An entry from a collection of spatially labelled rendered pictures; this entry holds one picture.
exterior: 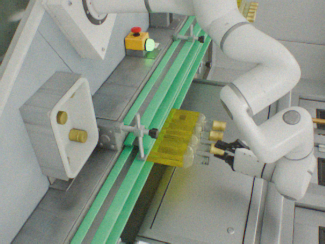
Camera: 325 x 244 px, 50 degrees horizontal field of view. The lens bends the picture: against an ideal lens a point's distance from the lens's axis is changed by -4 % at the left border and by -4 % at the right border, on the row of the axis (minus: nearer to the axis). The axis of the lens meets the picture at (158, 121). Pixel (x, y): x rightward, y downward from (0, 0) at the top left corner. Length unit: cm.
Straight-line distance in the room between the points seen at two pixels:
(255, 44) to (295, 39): 664
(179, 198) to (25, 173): 51
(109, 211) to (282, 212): 56
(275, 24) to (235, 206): 624
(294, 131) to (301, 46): 668
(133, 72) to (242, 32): 60
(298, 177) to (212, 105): 79
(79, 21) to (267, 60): 47
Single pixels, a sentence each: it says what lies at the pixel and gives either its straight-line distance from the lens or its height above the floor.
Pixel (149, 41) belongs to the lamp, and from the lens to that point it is 135.
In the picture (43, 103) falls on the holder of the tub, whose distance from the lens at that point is 86.
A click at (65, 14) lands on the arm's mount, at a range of 90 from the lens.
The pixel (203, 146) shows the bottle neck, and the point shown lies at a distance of 117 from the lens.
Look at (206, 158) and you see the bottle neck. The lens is 112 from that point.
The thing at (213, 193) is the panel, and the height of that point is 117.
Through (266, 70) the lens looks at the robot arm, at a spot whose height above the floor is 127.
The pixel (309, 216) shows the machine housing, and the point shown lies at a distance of 126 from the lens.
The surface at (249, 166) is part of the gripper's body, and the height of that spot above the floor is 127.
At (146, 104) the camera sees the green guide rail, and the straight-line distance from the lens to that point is 114.
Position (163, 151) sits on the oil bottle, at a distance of 112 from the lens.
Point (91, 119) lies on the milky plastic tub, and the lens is 100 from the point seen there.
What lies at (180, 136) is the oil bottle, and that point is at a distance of 118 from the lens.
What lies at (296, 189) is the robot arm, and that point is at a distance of 96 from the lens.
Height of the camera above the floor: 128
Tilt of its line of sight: 16 degrees down
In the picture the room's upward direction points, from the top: 99 degrees clockwise
